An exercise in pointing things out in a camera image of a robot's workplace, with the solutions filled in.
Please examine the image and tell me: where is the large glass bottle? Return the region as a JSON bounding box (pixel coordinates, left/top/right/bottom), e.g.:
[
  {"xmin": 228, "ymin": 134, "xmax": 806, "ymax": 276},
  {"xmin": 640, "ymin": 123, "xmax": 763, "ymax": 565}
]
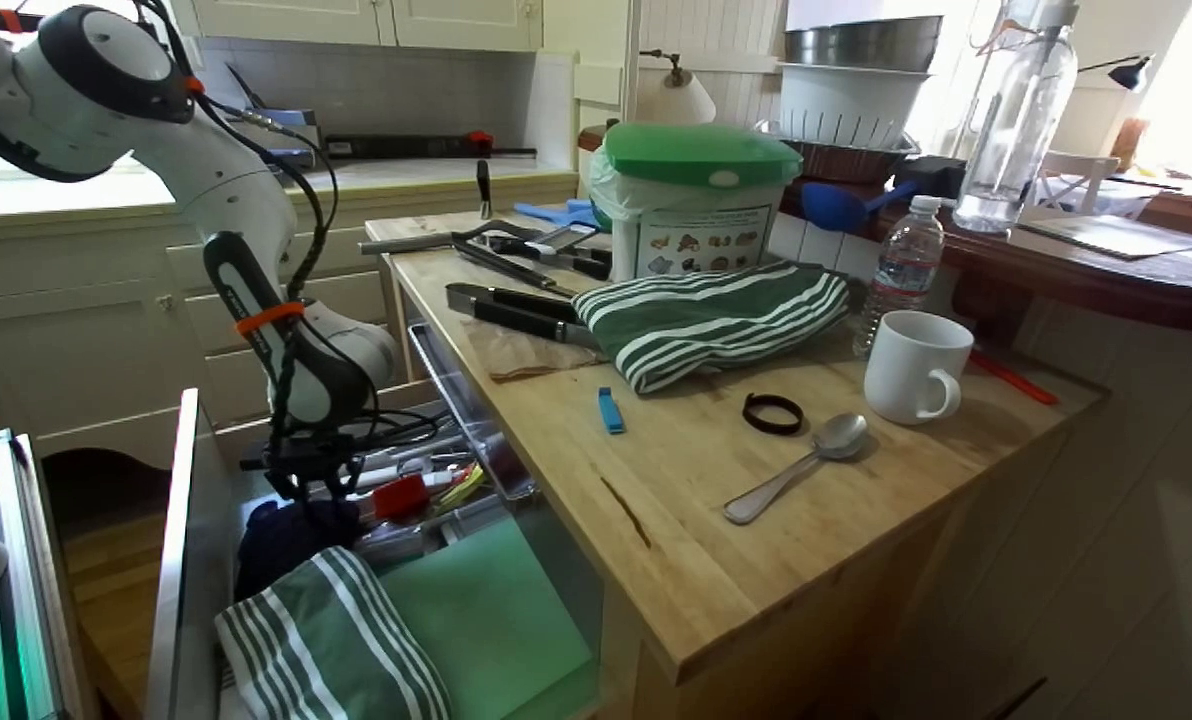
[{"xmin": 951, "ymin": 0, "xmax": 1081, "ymax": 237}]

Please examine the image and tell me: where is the red round utensil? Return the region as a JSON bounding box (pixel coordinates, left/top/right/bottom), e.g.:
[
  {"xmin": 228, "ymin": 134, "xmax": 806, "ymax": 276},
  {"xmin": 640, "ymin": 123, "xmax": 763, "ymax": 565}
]
[{"xmin": 369, "ymin": 478, "xmax": 429, "ymax": 520}]

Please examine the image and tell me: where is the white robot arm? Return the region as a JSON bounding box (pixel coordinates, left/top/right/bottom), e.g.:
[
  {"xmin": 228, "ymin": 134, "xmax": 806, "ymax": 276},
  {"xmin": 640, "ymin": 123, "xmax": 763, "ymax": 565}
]
[{"xmin": 0, "ymin": 6, "xmax": 395, "ymax": 502}]

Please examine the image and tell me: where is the blue cloth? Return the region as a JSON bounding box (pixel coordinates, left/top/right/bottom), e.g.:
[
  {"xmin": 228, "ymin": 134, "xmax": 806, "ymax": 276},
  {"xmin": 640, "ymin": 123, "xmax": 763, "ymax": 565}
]
[{"xmin": 511, "ymin": 202, "xmax": 608, "ymax": 234}]

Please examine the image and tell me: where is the white mug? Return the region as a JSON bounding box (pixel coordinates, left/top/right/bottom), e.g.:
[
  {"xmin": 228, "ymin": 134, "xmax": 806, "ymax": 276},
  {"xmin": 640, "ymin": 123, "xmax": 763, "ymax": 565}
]
[{"xmin": 864, "ymin": 308, "xmax": 975, "ymax": 425}]

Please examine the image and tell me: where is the white dish rack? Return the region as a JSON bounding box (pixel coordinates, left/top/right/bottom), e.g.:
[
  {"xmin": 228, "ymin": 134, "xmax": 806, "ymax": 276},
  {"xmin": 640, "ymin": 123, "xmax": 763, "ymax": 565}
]
[{"xmin": 774, "ymin": 63, "xmax": 923, "ymax": 151}]

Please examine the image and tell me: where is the small blue lighter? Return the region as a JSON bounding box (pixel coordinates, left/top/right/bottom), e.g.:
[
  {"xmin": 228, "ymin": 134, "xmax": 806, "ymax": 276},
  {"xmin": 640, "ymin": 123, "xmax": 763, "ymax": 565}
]
[{"xmin": 597, "ymin": 390, "xmax": 626, "ymax": 436}]

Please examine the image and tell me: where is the steel pot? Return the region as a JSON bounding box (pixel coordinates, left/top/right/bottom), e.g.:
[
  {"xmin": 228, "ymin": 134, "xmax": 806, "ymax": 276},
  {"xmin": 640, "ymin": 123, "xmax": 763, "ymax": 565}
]
[{"xmin": 783, "ymin": 18, "xmax": 943, "ymax": 74}]

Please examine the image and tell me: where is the plastic water bottle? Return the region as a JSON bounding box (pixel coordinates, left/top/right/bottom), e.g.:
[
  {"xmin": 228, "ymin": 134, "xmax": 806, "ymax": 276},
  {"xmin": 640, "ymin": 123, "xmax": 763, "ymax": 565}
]
[{"xmin": 861, "ymin": 195, "xmax": 943, "ymax": 346}]

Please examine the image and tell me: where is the metal spoon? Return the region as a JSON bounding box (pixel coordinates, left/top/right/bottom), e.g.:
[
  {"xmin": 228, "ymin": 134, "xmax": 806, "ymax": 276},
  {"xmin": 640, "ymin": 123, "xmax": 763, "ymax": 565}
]
[{"xmin": 721, "ymin": 414, "xmax": 871, "ymax": 523}]

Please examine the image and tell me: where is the open wooden drawer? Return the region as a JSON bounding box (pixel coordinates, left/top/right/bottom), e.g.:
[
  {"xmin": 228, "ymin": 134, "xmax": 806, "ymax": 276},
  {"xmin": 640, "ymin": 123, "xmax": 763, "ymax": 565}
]
[{"xmin": 142, "ymin": 325, "xmax": 605, "ymax": 720}]

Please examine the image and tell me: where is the green cutting mat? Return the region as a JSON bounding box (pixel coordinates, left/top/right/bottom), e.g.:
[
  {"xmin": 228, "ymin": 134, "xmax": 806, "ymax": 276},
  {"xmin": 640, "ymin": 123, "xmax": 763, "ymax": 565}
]
[{"xmin": 382, "ymin": 520, "xmax": 597, "ymax": 720}]

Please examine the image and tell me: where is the green striped towel in drawer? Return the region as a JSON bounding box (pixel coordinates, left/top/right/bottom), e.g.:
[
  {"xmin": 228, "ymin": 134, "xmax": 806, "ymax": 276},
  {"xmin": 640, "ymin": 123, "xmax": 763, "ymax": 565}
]
[{"xmin": 211, "ymin": 547, "xmax": 451, "ymax": 720}]

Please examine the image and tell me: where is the black hair band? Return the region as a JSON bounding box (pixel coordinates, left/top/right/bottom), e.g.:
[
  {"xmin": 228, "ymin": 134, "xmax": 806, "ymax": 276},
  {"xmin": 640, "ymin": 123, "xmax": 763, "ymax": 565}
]
[{"xmin": 742, "ymin": 391, "xmax": 803, "ymax": 436}]

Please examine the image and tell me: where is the green striped towel on table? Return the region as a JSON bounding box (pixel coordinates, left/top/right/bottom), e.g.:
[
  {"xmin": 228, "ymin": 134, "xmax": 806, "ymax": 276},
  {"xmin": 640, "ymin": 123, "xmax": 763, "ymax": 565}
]
[{"xmin": 575, "ymin": 266, "xmax": 861, "ymax": 396}]

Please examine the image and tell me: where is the white compost bin green lid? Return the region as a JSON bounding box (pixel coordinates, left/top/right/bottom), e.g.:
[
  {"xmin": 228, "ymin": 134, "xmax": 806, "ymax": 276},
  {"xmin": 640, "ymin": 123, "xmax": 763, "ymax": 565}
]
[{"xmin": 585, "ymin": 123, "xmax": 798, "ymax": 281}]

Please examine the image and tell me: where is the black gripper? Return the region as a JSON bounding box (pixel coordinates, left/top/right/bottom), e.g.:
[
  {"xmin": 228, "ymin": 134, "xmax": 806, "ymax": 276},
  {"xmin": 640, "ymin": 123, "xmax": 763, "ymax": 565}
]
[{"xmin": 264, "ymin": 430, "xmax": 358, "ymax": 503}]

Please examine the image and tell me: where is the black cloth item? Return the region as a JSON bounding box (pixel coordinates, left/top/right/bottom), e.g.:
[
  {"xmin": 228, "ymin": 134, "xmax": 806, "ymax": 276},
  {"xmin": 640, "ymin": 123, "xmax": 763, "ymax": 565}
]
[{"xmin": 234, "ymin": 502, "xmax": 362, "ymax": 597}]

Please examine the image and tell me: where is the red pen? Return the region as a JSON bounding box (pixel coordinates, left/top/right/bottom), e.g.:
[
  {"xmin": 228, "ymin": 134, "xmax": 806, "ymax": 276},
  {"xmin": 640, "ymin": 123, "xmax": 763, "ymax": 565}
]
[{"xmin": 972, "ymin": 352, "xmax": 1058, "ymax": 410}]

